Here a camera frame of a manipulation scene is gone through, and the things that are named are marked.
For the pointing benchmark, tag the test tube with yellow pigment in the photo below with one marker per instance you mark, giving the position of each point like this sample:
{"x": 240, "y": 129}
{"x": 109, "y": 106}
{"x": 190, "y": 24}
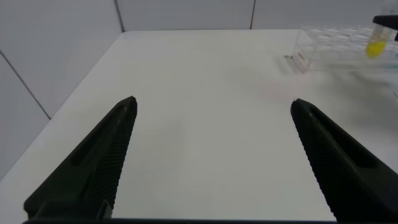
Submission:
{"x": 375, "y": 48}

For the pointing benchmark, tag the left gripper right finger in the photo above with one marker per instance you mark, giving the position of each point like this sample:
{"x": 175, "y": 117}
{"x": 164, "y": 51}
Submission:
{"x": 348, "y": 174}

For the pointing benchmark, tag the clear plastic test tube rack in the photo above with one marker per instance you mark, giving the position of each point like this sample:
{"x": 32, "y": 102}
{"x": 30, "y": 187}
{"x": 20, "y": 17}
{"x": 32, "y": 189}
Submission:
{"x": 335, "y": 46}

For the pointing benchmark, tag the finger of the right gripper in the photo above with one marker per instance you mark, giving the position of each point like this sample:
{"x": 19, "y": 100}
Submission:
{"x": 387, "y": 22}

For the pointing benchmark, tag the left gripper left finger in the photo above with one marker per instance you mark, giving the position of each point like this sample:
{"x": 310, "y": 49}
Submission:
{"x": 93, "y": 174}

